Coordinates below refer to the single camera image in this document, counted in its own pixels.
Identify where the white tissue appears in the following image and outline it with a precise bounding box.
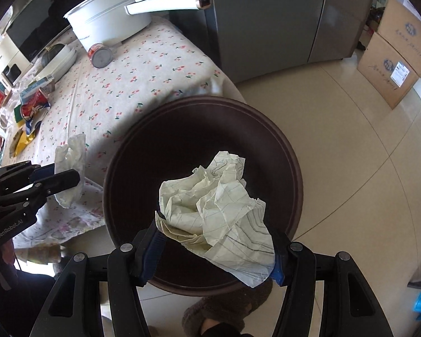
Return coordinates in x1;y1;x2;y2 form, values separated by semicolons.
54;133;86;208

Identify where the light blue small box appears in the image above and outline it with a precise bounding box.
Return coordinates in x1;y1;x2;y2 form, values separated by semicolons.
19;75;55;104

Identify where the lined paper ball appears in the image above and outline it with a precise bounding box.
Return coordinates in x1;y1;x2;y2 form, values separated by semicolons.
155;151;275;288

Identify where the red soda can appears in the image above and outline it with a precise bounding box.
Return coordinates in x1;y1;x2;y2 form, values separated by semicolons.
88;43;113;69

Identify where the yellow snack wrapper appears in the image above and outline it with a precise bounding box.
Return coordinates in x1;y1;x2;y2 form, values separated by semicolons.
9;127;38;158

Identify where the dark brown trash bin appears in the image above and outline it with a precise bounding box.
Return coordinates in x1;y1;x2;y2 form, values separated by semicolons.
104;96;303;296

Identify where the brown fuzzy slipper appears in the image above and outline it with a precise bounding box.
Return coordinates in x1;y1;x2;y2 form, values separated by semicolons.
182;278;273;337

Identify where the cherry print tablecloth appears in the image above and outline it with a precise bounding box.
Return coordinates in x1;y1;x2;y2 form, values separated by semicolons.
13;17;242;249

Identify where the dark green pumpkin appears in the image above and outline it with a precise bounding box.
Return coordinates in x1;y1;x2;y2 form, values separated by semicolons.
41;43;65;67

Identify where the black microwave oven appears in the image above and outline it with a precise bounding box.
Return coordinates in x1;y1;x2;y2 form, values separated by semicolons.
6;0;84;62

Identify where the white electric cooking pot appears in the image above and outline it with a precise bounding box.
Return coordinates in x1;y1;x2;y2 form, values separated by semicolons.
64;0;212;50

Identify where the lower cardboard box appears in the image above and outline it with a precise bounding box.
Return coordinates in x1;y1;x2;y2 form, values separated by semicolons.
357;33;419;109

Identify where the cardboard box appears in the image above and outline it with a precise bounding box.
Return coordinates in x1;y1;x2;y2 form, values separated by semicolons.
377;0;421;78
357;33;419;109

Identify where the grey refrigerator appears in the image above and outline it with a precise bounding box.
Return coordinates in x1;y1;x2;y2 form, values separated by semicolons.
170;0;372;82

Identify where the upper cardboard box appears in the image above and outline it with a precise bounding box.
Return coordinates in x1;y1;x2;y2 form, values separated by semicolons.
377;0;421;78

